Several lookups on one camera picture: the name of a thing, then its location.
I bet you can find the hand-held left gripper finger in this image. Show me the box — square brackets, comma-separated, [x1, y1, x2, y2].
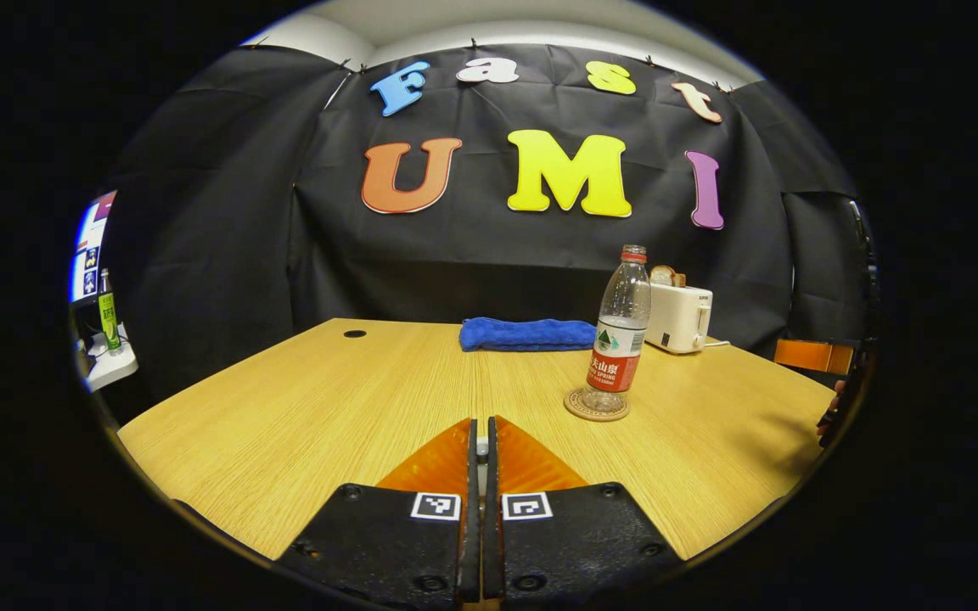
[482, 415, 683, 605]
[275, 417, 480, 608]

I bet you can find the round wooden coaster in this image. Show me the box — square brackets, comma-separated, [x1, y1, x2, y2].
[563, 387, 631, 423]

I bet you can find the clear plastic water bottle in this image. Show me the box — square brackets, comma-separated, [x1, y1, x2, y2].
[581, 244, 653, 414]

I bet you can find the green drink bottle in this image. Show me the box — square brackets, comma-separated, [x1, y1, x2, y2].
[98, 268, 122, 353]

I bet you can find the white toaster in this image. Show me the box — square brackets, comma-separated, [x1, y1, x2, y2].
[644, 283, 714, 355]

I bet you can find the blue towel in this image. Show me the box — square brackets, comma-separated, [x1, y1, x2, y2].
[459, 317, 599, 353]

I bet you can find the white side table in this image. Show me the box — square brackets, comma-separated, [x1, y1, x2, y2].
[81, 327, 139, 393]

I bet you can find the computer monitor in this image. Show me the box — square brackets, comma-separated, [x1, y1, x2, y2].
[70, 190, 119, 304]

